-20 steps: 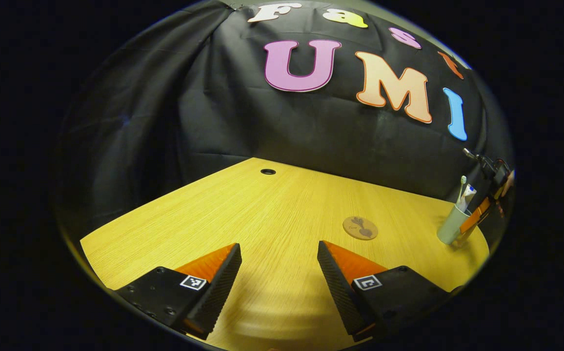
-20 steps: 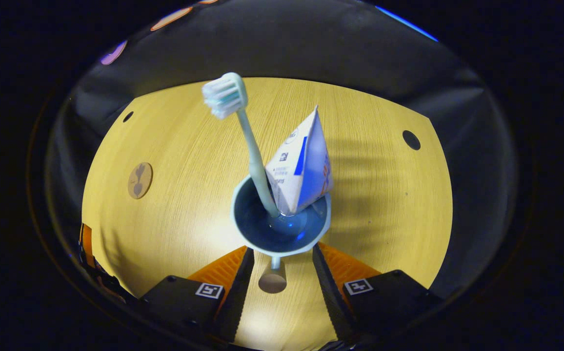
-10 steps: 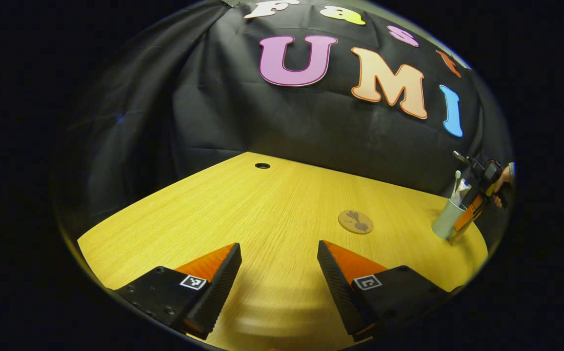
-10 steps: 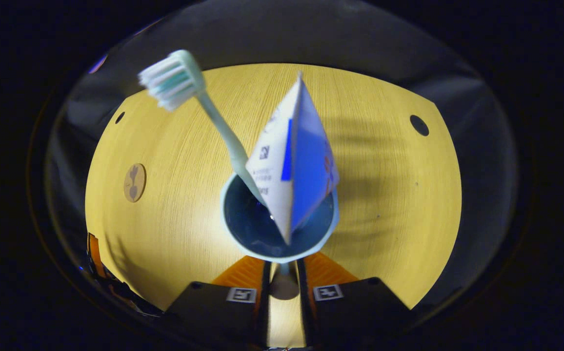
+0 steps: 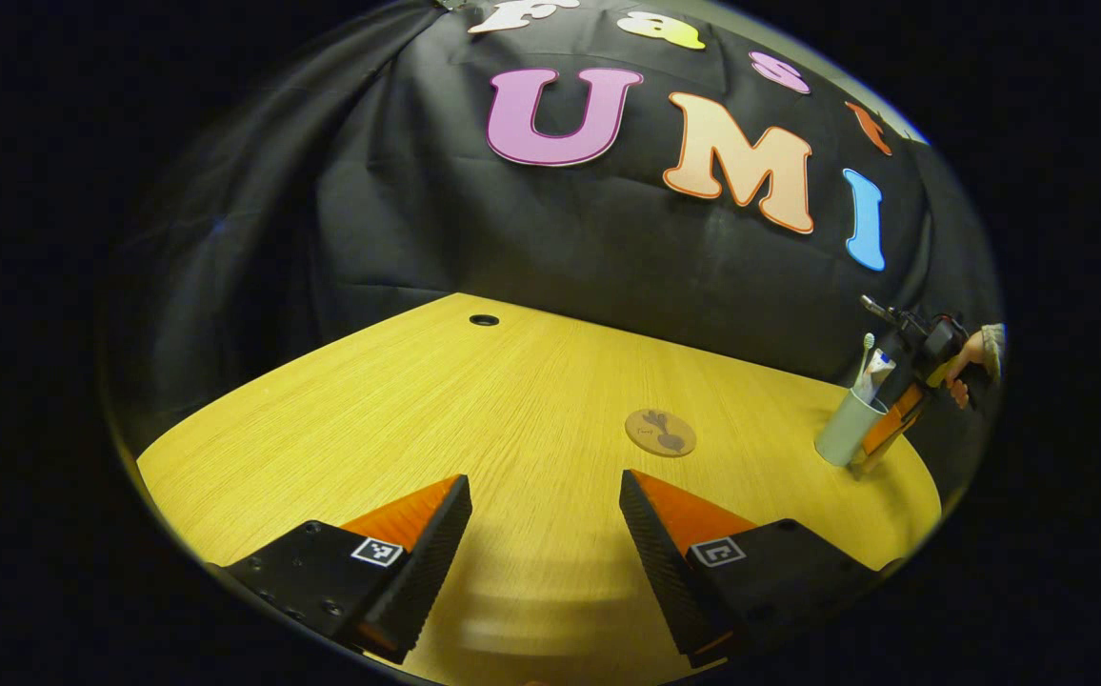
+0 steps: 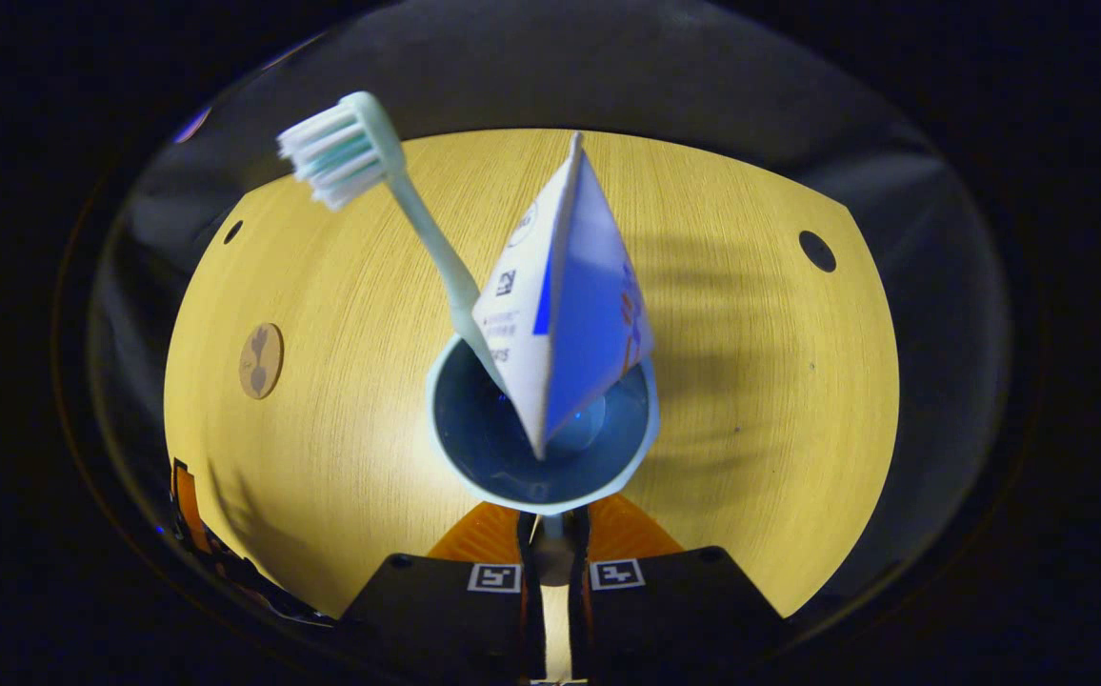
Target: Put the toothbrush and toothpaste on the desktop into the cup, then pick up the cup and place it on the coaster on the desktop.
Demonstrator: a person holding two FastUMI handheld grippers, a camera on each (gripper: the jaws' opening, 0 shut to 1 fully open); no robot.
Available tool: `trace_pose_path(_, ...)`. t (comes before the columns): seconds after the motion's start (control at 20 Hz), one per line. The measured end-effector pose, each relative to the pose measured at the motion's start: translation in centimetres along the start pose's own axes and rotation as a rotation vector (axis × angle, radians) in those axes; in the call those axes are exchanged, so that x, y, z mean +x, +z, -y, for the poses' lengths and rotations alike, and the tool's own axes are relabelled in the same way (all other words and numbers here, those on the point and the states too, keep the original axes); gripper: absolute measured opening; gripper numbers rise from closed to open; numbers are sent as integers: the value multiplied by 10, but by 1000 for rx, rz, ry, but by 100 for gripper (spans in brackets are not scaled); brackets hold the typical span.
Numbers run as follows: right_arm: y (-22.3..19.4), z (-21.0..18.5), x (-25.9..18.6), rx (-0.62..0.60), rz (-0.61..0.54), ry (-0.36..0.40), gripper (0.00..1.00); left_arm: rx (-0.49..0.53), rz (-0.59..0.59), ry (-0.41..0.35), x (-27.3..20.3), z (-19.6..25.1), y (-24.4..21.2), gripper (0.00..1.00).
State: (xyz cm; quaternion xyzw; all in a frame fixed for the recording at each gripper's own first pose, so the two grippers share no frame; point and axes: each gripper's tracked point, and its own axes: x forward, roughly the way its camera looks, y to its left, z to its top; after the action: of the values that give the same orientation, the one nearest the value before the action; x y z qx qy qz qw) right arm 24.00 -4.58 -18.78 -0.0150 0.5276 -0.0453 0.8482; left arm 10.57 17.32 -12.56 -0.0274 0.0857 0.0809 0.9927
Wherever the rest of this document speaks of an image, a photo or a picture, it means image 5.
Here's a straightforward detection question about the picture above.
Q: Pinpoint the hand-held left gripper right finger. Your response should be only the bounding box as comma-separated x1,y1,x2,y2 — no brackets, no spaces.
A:
619,469,885,668

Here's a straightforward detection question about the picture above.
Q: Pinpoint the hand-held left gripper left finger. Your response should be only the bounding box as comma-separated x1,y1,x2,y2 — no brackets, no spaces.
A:
217,474,473,666

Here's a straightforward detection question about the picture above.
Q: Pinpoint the white toothpaste tube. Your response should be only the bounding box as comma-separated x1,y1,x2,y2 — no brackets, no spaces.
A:
853,349,897,405

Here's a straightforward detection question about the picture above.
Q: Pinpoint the light blue cup wooden handle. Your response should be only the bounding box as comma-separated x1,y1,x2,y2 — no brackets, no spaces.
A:
814,388,894,477

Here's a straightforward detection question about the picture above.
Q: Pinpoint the round wooden coaster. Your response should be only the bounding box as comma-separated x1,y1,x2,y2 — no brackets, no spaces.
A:
625,409,698,459

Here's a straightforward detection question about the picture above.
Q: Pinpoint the wooden desktop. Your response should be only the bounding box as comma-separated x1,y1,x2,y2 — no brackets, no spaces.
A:
136,293,942,685

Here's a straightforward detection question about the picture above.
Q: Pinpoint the black backdrop cloth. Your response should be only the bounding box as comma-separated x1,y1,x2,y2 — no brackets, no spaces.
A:
108,0,1004,458

